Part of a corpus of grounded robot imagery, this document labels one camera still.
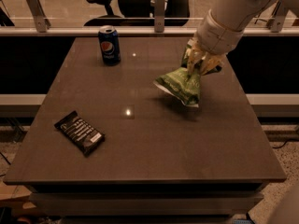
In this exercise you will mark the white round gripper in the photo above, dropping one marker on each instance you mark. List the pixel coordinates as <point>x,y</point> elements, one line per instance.
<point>217,37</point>

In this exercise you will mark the right metal rail bracket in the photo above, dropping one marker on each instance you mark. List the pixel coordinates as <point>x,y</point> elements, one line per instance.
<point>278,16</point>

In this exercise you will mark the metal rail bracket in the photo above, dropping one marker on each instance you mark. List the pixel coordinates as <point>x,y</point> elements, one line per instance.
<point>159,16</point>
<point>42,23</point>
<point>278,16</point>

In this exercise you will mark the black rxbar chocolate bar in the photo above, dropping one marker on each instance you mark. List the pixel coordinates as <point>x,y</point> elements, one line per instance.
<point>80,132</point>

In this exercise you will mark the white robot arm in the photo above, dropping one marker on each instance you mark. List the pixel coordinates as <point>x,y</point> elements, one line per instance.
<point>236,14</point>

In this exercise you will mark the green jalapeno chip bag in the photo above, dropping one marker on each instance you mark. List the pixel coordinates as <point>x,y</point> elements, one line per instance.
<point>180,84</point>

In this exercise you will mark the middle metal rail bracket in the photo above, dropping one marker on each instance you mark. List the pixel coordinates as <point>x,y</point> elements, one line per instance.
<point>159,16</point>

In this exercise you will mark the blue pepsi can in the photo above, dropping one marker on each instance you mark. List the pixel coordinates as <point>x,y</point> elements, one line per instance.
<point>109,45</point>

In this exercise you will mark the left metal rail bracket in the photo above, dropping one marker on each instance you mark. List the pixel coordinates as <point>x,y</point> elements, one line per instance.
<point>42,23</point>

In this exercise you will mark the grey table base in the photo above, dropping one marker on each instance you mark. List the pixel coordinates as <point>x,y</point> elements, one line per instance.
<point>207,206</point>

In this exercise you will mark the black office chair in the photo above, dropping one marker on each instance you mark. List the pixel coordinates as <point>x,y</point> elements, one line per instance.
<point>140,13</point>

